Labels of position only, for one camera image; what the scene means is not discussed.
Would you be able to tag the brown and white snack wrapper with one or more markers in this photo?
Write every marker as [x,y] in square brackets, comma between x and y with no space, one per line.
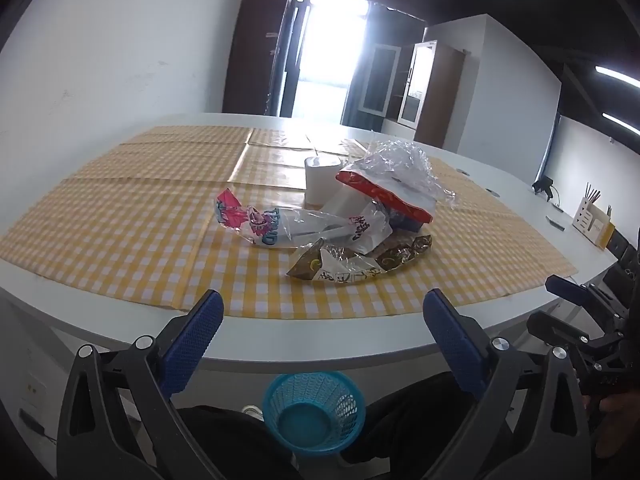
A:
[320,265]

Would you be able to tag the white bag with red print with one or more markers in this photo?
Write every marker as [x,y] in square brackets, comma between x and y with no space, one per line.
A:
[350,205]

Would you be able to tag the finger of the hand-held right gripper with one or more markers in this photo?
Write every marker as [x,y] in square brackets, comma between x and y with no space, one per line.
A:
[565,287]
[547,330]

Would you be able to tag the blue plastic mesh basket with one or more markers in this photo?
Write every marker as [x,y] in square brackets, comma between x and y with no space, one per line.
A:
[300,390]

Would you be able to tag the thin stick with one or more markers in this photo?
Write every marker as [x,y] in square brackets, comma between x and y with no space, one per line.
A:
[314,149]

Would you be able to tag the white wall outlet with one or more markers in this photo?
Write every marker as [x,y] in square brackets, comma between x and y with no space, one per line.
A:
[35,390]

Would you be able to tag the person's right hand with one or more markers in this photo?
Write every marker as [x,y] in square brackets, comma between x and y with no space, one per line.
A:
[617,417]

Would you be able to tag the wooden cabinet with glass door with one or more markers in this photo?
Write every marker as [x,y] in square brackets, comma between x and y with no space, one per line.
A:
[442,95]

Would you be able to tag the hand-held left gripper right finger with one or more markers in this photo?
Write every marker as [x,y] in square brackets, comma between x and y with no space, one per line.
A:
[455,345]

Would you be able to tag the ceiling light strip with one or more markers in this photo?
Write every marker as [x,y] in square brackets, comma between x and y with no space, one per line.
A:
[617,75]
[622,124]

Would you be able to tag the yellow checkered tablecloth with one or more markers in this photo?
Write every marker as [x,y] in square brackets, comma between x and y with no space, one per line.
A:
[125,220]

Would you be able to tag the person's black pants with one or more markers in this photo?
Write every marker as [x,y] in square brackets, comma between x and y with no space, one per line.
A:
[400,420]

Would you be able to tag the white and yellow pen holder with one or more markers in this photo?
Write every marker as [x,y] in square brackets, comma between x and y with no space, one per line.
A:
[590,222]

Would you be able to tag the clear crumpled plastic bag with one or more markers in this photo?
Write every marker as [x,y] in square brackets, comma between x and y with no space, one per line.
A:
[400,160]

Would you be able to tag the clear wrapper with pink print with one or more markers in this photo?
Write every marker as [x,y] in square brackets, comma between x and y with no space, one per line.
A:
[235,212]

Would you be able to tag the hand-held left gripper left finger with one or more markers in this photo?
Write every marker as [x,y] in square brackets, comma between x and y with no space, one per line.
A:
[192,345]

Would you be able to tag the grey glass-door cabinet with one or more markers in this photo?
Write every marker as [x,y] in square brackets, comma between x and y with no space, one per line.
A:
[378,80]

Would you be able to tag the bright glass door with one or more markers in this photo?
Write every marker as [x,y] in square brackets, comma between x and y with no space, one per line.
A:
[325,45]

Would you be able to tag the small black flat device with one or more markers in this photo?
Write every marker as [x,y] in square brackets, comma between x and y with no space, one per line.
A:
[555,223]

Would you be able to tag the brown patterned wrapper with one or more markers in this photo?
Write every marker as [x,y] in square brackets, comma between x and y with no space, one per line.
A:
[405,252]

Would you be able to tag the red snack packet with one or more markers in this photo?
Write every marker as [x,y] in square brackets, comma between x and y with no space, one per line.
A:
[380,192]

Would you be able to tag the white cup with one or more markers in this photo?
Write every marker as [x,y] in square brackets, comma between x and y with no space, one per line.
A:
[320,180]

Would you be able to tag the dark brown cabinet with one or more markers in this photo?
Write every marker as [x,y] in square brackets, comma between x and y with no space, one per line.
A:
[255,50]

